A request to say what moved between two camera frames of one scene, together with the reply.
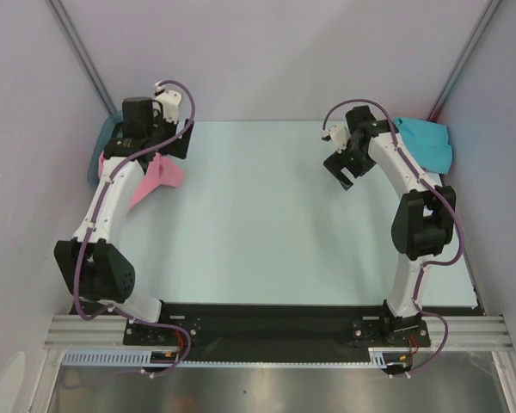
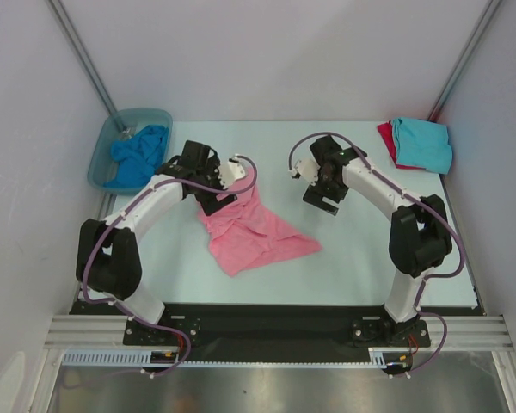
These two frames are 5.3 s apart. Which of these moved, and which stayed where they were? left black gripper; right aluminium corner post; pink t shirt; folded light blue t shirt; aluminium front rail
Moved: left black gripper; pink t shirt
Stayed: right aluminium corner post; folded light blue t shirt; aluminium front rail
